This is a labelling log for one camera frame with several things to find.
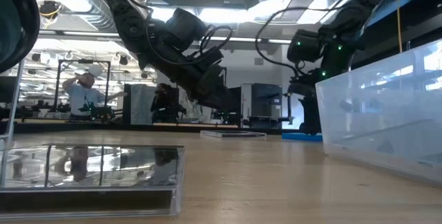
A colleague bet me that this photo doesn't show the ceiling device yellow wires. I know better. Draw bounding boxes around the ceiling device yellow wires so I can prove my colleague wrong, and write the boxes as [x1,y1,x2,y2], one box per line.
[38,0,64,21]

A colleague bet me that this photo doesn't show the black aluminium table frame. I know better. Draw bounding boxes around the black aluminium table frame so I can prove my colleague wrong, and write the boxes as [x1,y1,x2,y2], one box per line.
[0,119,301,136]

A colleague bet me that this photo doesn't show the grey black equipment cabinet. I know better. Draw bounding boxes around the grey black equipment cabinet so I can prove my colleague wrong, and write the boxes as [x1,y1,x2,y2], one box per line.
[240,82,295,129]

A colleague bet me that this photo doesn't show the black gantry frame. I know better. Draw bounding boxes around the black gantry frame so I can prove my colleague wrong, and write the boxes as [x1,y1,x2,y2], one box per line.
[54,59,112,123]

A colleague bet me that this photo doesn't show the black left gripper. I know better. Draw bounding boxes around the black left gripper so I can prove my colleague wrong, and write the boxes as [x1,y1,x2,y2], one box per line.
[144,48,242,111]

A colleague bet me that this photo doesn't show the suspended linear ceiling light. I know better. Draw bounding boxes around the suspended linear ceiling light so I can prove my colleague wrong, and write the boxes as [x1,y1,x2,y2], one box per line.
[37,29,294,47]

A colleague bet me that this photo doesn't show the grey fabric partition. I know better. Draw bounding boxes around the grey fabric partition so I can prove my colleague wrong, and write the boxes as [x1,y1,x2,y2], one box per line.
[122,83,160,125]

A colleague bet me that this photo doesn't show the black background monitor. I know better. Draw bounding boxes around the black background monitor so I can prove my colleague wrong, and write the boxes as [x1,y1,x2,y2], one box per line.
[0,75,17,104]

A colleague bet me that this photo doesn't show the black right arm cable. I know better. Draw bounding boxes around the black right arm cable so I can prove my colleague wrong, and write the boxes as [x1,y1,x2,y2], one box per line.
[254,6,346,77]

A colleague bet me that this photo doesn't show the clear plastic bin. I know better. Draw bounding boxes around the clear plastic bin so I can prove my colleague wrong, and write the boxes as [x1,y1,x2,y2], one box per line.
[314,39,442,187]

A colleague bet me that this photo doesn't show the white round object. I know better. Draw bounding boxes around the white round object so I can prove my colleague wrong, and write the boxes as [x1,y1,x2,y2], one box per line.
[88,64,104,77]

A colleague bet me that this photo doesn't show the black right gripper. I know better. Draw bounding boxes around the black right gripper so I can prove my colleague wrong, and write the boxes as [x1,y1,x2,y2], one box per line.
[288,69,327,136]

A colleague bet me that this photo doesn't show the background black robot arms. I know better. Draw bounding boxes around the background black robot arms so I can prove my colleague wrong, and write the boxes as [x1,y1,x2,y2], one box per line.
[77,102,115,121]

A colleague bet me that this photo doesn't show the clear jewel case black tray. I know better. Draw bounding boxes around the clear jewel case black tray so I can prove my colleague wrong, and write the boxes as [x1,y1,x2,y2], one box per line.
[0,143,186,220]
[199,129,267,140]

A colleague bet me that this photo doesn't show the blue bag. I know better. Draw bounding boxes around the blue bag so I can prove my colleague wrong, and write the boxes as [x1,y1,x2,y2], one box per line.
[281,132,324,142]

